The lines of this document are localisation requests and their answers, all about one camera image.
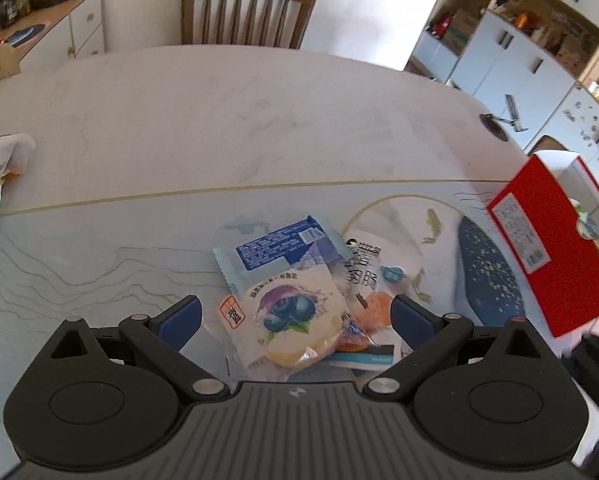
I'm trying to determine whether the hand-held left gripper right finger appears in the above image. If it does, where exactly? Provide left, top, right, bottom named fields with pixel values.
left=362, top=294, right=550, bottom=403

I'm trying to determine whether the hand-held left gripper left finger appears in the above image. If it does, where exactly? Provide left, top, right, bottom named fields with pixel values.
left=50, top=296, right=230, bottom=405

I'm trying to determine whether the white chicken breast packet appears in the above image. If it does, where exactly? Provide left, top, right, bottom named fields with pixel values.
left=327, top=227, right=425, bottom=372

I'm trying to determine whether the blueberry pastry packet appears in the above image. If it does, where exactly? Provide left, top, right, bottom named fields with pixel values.
left=202, top=265, right=347, bottom=383

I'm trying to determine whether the blue label snack packet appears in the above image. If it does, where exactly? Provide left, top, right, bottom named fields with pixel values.
left=214, top=215, right=345, bottom=291

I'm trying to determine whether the red cardboard box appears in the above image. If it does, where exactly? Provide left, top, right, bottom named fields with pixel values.
left=485, top=149, right=599, bottom=339

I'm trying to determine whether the white desktop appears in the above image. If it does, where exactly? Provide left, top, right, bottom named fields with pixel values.
left=0, top=45, right=599, bottom=480

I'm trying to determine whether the printed table mat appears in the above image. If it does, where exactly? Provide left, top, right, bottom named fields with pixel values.
left=0, top=178, right=599, bottom=396

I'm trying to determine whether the grey phone stand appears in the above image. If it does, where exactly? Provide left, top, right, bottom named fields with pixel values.
left=479, top=92, right=530, bottom=142

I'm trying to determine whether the white speckled cupboard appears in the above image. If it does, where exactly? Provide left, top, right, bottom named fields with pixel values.
left=527, top=82, right=599, bottom=196

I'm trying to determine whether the grey cupboard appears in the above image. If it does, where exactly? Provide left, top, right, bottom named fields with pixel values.
left=449, top=10, right=580, bottom=97

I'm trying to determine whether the brown cardboard box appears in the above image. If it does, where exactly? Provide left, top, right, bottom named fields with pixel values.
left=447, top=10, right=480, bottom=51

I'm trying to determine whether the red bag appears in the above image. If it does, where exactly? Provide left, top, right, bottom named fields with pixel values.
left=427, top=12, right=453, bottom=36

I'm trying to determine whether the white wooden sideboard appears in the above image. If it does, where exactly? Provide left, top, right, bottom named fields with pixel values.
left=0, top=0, right=105, bottom=88

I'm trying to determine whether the blue round pad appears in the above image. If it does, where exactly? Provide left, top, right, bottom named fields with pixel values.
left=2, top=23, right=46, bottom=46

